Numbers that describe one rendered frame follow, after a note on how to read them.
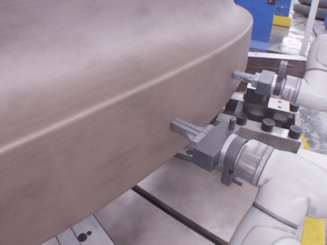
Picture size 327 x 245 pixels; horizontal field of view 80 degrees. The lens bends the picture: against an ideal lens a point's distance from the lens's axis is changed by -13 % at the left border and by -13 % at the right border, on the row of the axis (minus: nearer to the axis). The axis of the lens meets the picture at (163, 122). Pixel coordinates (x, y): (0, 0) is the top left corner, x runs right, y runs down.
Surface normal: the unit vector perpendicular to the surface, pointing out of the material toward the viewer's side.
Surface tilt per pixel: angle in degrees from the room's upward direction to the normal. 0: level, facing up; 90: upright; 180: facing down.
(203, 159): 90
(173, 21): 67
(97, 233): 0
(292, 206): 52
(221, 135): 0
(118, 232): 0
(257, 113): 90
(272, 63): 90
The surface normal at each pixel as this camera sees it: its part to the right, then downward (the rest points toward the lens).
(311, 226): -0.02, -0.82
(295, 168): -0.29, -0.58
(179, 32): 0.59, -0.26
